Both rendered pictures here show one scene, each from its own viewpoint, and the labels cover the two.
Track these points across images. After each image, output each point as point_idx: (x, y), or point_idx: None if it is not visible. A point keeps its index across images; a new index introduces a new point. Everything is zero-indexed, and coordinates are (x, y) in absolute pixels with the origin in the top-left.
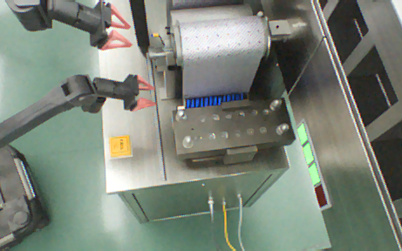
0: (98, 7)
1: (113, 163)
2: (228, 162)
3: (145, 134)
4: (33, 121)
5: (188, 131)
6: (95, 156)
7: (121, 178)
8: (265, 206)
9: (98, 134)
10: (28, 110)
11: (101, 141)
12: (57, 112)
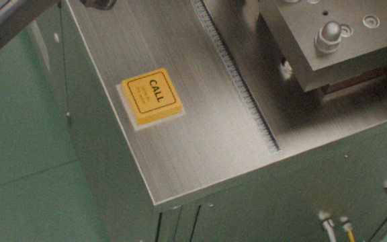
0: None
1: (148, 138)
2: None
3: (197, 62)
4: (0, 31)
5: (318, 18)
6: None
7: (178, 166)
8: None
9: None
10: None
11: None
12: (46, 4)
